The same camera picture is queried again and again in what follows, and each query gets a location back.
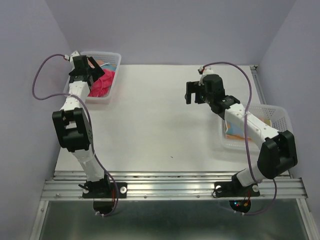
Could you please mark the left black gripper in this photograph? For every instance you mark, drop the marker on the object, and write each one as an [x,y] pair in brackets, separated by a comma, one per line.
[97,71]

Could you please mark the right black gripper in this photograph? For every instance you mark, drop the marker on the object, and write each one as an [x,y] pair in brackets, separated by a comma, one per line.
[193,87]

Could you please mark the pink towel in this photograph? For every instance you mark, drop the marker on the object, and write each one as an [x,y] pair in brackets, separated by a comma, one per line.
[102,86]

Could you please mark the orange polka dot towel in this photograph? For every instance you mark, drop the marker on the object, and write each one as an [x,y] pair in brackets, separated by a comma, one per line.
[233,132]

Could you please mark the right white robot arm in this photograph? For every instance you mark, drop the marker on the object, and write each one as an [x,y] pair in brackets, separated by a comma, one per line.
[277,148]

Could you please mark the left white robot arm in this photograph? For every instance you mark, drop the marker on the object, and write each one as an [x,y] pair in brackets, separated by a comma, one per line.
[73,127]

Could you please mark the blue orange patterned towel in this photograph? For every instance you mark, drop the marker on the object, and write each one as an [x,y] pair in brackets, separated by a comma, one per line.
[112,67]

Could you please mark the white basket at left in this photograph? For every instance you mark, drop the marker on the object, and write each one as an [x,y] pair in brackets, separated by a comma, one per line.
[111,57]

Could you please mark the white basket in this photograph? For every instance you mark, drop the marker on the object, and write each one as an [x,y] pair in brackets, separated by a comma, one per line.
[111,57]
[274,116]

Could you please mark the white basket at right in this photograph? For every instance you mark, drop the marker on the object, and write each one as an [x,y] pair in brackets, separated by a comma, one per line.
[274,116]

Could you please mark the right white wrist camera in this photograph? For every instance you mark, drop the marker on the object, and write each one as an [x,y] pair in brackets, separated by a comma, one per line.
[204,71]

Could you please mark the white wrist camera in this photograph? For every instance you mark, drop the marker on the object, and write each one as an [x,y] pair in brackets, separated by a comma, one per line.
[204,71]
[74,54]

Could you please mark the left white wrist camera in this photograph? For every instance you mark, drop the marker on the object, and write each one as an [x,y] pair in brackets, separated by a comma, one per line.
[74,54]

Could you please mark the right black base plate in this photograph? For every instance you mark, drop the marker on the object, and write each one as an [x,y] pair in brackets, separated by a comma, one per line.
[226,189]

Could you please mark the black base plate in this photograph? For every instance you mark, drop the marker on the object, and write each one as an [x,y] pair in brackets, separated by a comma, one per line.
[120,191]
[226,189]

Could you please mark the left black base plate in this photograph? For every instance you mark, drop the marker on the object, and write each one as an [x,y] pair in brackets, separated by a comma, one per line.
[120,191]

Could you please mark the aluminium mounting rail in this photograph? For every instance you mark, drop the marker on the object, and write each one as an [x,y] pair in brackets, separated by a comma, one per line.
[168,185]

